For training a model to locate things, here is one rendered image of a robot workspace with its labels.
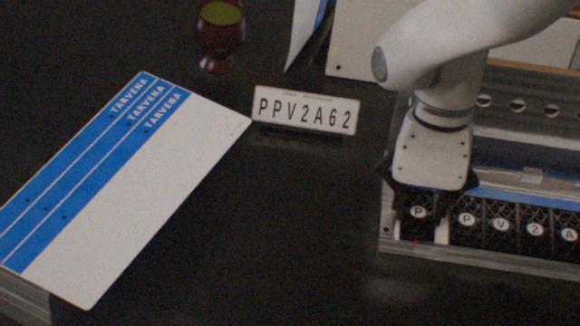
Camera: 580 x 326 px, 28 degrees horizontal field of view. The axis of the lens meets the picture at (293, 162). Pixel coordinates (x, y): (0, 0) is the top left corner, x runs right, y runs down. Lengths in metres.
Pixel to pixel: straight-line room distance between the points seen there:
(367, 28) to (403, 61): 0.40
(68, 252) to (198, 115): 0.30
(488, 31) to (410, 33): 0.10
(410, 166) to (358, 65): 0.33
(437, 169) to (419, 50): 0.24
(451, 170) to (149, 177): 0.41
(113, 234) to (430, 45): 0.46
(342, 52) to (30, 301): 0.66
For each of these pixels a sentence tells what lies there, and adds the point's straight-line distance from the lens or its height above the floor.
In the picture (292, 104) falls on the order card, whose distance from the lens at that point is 1.78.
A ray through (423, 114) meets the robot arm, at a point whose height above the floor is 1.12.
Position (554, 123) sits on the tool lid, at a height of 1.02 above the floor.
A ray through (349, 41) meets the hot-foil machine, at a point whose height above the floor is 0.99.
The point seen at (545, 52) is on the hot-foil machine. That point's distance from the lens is 1.86.
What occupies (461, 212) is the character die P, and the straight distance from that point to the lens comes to 1.70.
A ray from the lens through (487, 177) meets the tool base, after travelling 1.77.
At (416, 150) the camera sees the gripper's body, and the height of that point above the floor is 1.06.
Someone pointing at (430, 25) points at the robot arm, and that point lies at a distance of 1.41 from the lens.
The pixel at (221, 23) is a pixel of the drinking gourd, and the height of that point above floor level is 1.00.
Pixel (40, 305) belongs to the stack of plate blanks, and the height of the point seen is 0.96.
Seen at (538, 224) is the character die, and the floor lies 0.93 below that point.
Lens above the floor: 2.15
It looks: 45 degrees down
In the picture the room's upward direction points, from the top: 9 degrees clockwise
